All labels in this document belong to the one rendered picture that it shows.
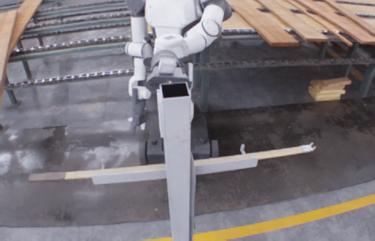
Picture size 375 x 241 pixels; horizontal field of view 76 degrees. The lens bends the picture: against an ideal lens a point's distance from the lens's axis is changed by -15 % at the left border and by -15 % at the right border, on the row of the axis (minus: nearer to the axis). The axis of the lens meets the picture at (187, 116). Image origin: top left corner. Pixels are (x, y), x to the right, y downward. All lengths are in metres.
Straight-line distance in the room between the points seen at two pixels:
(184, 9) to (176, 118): 0.80
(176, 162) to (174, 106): 0.17
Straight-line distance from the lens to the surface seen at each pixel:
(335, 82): 3.19
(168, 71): 0.75
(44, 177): 0.90
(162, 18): 1.37
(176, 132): 0.62
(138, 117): 1.66
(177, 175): 0.73
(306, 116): 2.86
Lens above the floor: 1.62
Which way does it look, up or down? 38 degrees down
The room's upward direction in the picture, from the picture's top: straight up
